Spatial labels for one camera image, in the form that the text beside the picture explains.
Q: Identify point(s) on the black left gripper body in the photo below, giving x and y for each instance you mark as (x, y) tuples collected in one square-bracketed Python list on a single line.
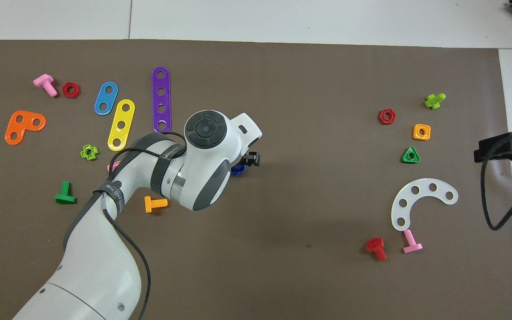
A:
[(252, 158)]

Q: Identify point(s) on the blue triangle-head toy bolt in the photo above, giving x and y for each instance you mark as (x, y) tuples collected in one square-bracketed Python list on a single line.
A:
[(237, 171)]

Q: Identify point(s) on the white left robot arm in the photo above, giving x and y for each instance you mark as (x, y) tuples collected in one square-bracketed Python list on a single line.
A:
[(96, 266)]

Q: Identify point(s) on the brown table mat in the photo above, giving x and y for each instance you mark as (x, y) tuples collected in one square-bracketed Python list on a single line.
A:
[(282, 200)]

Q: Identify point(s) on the lime green cross bolt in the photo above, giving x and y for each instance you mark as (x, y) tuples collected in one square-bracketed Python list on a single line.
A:
[(434, 102)]

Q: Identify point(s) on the orange square toy nut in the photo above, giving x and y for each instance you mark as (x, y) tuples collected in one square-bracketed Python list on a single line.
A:
[(416, 132)]

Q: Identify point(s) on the white curved five-hole plate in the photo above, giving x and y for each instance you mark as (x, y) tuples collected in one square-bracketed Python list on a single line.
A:
[(423, 187)]

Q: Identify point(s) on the green triangle toy nut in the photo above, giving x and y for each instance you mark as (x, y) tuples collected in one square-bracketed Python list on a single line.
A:
[(405, 159)]

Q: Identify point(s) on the purple four-hole toy plate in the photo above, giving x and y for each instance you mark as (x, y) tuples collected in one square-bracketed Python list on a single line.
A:
[(161, 100)]

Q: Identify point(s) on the orange plastic toy bolt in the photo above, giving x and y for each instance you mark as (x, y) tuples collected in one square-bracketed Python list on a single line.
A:
[(148, 204)]

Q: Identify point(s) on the red hexagonal toy nut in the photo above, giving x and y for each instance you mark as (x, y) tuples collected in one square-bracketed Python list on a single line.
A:
[(65, 90), (381, 117)]

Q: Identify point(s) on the pink plastic toy bolt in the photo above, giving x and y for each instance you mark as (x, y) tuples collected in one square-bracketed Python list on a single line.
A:
[(412, 248), (45, 82)]

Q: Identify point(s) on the yellow three-hole toy plate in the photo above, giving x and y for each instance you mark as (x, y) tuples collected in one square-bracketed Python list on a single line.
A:
[(124, 116)]

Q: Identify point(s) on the pink square toy nut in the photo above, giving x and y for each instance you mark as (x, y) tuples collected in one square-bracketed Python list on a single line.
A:
[(113, 167)]

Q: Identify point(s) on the red hexagonal toy bolt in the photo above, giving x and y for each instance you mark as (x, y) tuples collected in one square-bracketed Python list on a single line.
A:
[(375, 244)]

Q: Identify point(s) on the blue two-hole toy plate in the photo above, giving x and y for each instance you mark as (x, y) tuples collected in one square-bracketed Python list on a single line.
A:
[(106, 98)]

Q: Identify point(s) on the lime green cross nut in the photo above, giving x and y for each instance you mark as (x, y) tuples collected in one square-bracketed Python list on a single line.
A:
[(84, 153)]

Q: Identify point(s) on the green plastic toy bolt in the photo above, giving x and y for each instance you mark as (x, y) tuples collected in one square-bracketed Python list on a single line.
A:
[(65, 198)]

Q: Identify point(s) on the orange three-hole angled plate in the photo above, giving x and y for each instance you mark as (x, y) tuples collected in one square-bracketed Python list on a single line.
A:
[(21, 128)]

